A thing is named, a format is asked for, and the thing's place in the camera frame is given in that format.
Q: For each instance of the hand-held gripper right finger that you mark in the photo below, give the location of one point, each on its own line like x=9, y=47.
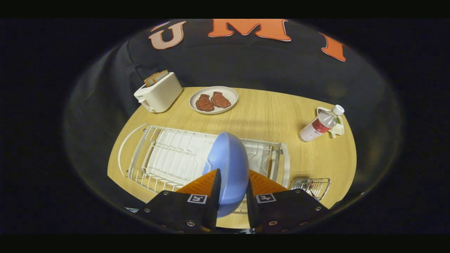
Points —
x=251, y=207

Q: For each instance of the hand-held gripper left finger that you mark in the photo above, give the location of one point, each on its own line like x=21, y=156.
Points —
x=212, y=203

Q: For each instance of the blue plate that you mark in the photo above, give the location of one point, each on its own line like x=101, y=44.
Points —
x=228, y=161

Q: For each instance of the white round plate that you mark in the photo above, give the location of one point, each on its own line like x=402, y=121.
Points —
x=228, y=95

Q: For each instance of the white divided snack dish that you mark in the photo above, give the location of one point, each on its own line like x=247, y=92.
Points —
x=339, y=130

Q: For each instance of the red meat slice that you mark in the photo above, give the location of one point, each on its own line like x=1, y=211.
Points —
x=220, y=99
x=204, y=103

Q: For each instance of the clear bottle red label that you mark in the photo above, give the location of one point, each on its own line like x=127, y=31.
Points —
x=318, y=124

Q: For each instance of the white toaster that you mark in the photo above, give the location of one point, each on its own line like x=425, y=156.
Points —
x=161, y=95

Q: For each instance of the brown toast slice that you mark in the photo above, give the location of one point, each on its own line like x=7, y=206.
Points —
x=156, y=77

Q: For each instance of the black backdrop cloth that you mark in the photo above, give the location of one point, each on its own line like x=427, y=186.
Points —
x=263, y=63

